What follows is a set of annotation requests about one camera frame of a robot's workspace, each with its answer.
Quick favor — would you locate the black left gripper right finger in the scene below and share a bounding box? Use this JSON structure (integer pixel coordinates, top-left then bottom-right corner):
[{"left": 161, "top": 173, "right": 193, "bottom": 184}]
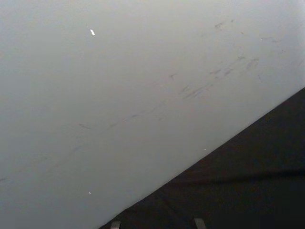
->
[{"left": 193, "top": 218, "right": 207, "bottom": 229}]

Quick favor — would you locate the black table cloth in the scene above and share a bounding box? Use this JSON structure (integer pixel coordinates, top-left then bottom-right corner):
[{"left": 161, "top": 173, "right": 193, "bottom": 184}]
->
[{"left": 99, "top": 87, "right": 305, "bottom": 229}]

